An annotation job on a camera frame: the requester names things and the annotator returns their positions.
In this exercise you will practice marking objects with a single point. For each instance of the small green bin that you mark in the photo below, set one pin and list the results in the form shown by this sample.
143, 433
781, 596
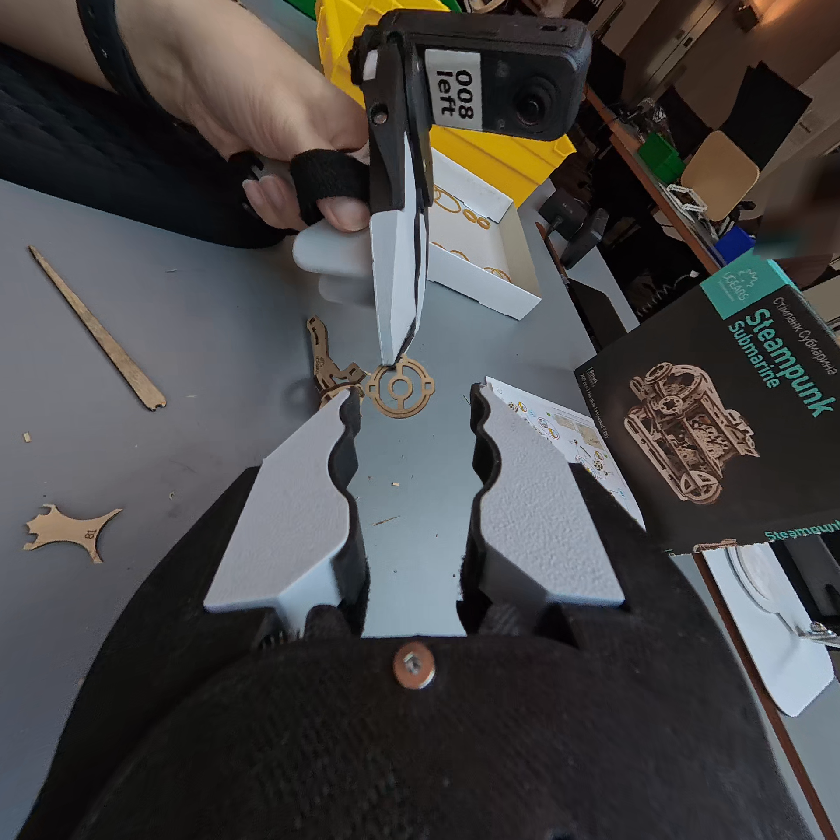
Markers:
659, 157

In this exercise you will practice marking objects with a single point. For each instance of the black model kit box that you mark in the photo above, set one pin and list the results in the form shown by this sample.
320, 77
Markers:
709, 394

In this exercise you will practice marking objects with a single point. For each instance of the white rounded plate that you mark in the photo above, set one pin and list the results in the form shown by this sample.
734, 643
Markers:
754, 630

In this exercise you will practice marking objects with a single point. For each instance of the brown wooden desk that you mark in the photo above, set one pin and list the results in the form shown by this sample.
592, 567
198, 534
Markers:
646, 177

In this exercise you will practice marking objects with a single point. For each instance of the black padded wrist rest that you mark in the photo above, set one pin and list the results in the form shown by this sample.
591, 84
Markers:
98, 144

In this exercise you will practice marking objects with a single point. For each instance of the black wristband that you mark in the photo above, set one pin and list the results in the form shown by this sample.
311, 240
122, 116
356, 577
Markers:
115, 62

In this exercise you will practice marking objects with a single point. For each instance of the set of tan rubber bands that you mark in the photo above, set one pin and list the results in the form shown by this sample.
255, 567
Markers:
448, 208

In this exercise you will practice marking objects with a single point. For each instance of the star-shaped wooden offcut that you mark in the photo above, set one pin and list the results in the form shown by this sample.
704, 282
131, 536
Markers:
65, 528

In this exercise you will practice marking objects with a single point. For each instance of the tan chair seat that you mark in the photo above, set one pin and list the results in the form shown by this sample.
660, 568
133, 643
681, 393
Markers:
718, 174

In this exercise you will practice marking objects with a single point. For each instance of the small blue bin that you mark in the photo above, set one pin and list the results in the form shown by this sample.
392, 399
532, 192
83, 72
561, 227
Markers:
733, 246

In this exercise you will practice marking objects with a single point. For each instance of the long tapered wooden stick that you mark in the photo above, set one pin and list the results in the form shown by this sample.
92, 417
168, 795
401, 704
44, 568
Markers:
98, 331

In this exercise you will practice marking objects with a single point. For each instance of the yellow plastic bin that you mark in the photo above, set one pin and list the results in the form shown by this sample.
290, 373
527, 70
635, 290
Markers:
505, 167

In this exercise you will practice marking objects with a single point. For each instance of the black power adapter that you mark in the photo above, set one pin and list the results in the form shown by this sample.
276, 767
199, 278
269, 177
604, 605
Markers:
564, 208

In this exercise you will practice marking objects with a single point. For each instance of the illustrated instruction booklet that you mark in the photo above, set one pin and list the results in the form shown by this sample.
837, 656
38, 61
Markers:
571, 433

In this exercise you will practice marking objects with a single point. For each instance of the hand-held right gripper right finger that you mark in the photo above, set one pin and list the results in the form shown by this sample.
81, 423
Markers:
544, 525

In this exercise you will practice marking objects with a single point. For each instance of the wooden lever arm with hub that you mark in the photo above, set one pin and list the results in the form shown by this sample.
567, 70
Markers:
325, 358

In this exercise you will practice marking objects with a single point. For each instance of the round wooden disc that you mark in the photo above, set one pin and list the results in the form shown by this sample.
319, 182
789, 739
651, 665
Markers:
379, 400

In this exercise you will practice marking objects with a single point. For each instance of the white cardboard box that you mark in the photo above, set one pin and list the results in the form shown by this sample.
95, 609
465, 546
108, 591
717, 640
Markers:
485, 292

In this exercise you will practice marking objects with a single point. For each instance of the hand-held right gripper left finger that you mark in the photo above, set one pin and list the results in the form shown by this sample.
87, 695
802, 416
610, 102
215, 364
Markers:
282, 525

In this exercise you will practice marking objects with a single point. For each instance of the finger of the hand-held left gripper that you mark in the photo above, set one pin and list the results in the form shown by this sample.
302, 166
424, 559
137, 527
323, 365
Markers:
423, 262
394, 282

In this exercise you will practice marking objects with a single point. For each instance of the person's left hand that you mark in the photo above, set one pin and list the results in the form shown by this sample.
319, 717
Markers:
229, 85

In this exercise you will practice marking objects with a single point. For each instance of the black electronic device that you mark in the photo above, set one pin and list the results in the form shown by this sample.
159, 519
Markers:
587, 239

